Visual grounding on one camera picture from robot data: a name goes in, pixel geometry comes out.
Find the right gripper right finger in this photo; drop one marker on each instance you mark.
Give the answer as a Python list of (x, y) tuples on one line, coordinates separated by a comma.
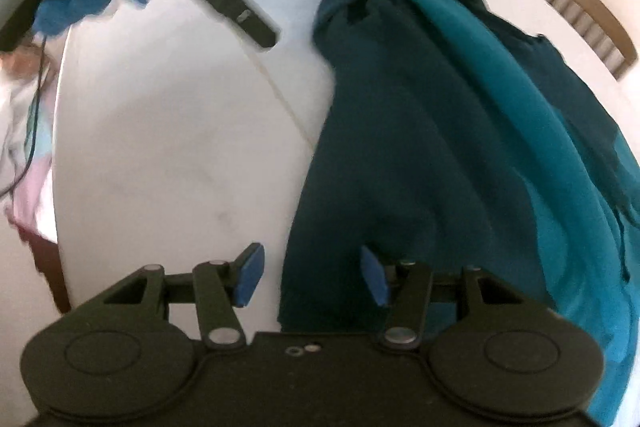
[(375, 276)]

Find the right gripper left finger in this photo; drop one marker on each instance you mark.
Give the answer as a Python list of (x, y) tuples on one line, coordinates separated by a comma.
[(245, 274)]

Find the teal two-tone sweater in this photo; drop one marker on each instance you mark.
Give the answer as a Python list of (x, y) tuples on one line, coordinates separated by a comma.
[(456, 139)]

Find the wooden chair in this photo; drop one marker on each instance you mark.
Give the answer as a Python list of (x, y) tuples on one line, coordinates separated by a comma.
[(602, 31)]

